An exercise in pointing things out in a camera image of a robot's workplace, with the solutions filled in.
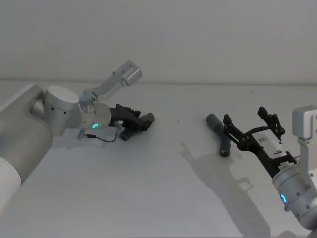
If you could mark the white table cloth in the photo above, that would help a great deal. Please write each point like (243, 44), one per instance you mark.
(138, 188)

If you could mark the short dark grey tube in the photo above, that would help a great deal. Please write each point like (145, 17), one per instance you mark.
(149, 117)

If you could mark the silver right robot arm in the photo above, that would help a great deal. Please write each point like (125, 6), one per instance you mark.
(294, 188)

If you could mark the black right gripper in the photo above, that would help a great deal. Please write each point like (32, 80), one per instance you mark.
(270, 151)

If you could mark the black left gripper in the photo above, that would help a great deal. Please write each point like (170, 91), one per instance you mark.
(123, 116)

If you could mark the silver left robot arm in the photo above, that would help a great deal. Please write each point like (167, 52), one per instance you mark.
(29, 129)

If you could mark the bent dark grey tube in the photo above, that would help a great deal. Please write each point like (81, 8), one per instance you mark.
(218, 126)

